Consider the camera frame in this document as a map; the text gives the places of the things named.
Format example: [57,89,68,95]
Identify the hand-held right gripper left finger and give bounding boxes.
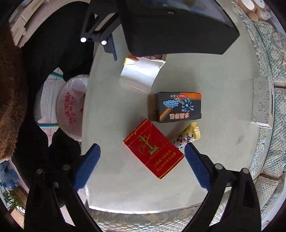
[23,143,105,232]

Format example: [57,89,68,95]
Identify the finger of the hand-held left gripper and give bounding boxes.
[80,0,121,61]

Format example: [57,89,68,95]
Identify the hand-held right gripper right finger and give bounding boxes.
[184,143,262,232]

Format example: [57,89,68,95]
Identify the yellow candy wrapper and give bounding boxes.
[169,122,201,149]

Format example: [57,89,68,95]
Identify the white torn cardboard piece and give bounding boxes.
[119,57,166,93]

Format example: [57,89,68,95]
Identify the red cardboard box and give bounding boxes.
[123,119,185,179]

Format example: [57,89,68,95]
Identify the trash bin with plastic liner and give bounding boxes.
[55,74,90,142]

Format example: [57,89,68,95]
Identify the cream glass-top coffee table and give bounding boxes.
[9,0,276,215]

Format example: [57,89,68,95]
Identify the blue plastic bottles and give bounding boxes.
[0,161,21,190]

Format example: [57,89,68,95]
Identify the green potted plant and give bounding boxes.
[2,192,25,211]

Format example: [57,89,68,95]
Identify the brown teddy bear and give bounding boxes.
[237,0,272,21]

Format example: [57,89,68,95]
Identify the silver patterned tissue box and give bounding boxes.
[251,77,276,129]

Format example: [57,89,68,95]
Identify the brown fleece garment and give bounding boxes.
[0,24,29,161]

